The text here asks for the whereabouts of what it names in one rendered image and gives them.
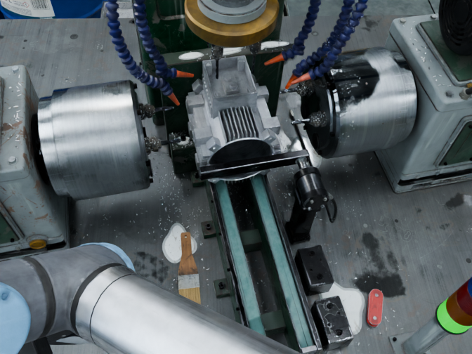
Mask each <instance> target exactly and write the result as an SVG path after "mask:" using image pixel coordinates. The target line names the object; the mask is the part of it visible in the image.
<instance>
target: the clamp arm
mask: <svg viewBox="0 0 472 354"><path fill-rule="evenodd" d="M309 156H310V154H309V152H308V150H307V149H305V150H297V151H292V152H284V153H280V154H277V153H272V154H271V155H267V156H262V157H254V158H249V159H241V160H237V161H232V162H224V163H220V164H205V166H199V178H200V180H201V181H203V180H207V179H212V178H219V177H224V176H231V175H236V174H241V173H249V172H253V171H261V170H266V169H274V168H278V167H282V166H290V165H295V164H297V165H298V162H300V161H301V160H302V161H306V163H307V162H308V160H309ZM301 158H302V159H301ZM300 159H301V160H300ZM297 161H298V162H297Z"/></svg>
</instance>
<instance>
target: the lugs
mask: <svg viewBox="0 0 472 354"><path fill-rule="evenodd" d="M252 77H253V80H254V83H256V78H255V76H254V75H252ZM192 89H193V91H194V92H196V93H200V92H201V91H203V83H202V80H201V79H197V80H196V81H195V82H194V83H193V84H192ZM261 134H262V136H263V140H264V141H266V142H268V143H272V142H273V141H274V140H276V136H275V132H274V131H272V130H270V129H266V130H264V131H263V132H261ZM206 146H207V150H209V151H212V152H215V151H217V150H218V149H219V148H221V142H220V140H219V139H218V138H216V137H212V138H211V139H209V140H208V141H207V142H206ZM269 171H271V169H266V170H263V171H262V172H260V174H262V175H265V174H267V173H268V172H269ZM208 181H210V182H212V183H217V182H218V181H220V179H217V178H212V179H208Z"/></svg>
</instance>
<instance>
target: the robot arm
mask: <svg viewBox="0 0 472 354"><path fill-rule="evenodd" d="M83 343H92V344H95V345H97V346H98V347H100V348H102V349H103V350H105V351H106V352H108V353H109V354H301V353H299V352H297V351H295V350H293V349H291V348H289V347H287V346H285V345H283V344H281V343H278V342H276V341H274V340H272V339H270V338H268V337H267V336H264V335H262V334H260V333H258V332H255V331H254V330H252V329H250V328H248V327H245V326H244V325H242V324H240V323H238V322H236V321H234V320H231V319H229V318H227V317H225V316H223V315H221V314H219V313H217V312H215V311H213V310H210V309H208V308H206V307H204V306H202V305H200V304H198V303H196V302H194V301H192V300H190V299H187V298H185V297H184V296H181V295H180V294H177V293H176V292H174V291H171V290H170V289H167V288H166V287H163V286H161V285H159V284H157V283H155V282H153V281H151V280H149V279H147V278H145V277H143V276H140V275H138V274H137V273H136V272H135V269H134V266H133V264H132V262H131V260H130V258H129V257H128V256H127V255H126V254H125V253H124V251H123V250H121V249H120V248H119V247H117V246H115V245H113V244H109V243H86V244H82V245H79V246H78V247H74V248H70V249H63V250H60V251H53V252H49V253H45V254H39V255H35V256H28V257H24V258H16V259H12V260H8V261H2V262H0V354H53V352H52V350H51V347H50V345H76V344H83Z"/></svg>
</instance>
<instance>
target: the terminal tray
mask: <svg viewBox="0 0 472 354"><path fill-rule="evenodd" d="M240 58H243V60H240ZM207 63H210V65H207ZM202 83H203V90H204V94H205V98H206V101H207V106H209V114H211V118H213V119H215V118H216V117H218V111H219V112H220V115H222V111H224V114H225V113H226V109H228V112H230V108H232V111H233V112H234V108H236V110H237V111H238V107H240V110H241V111H242V106H243V107H244V111H246V106H247V108H248V111H249V109H250V107H251V109H252V112H254V113H256V105H257V96H258V91H257V89H256V85H255V83H254V80H253V77H252V75H251V71H250V69H249V65H248V62H247V59H246V57H245V55H241V56H235V57H229V58H221V59H220V60H219V61H218V79H216V60H214V59H213V60H203V61H202ZM250 88H253V91H250V90H249V89H250ZM215 93H219V95H218V96H216V95H215Z"/></svg>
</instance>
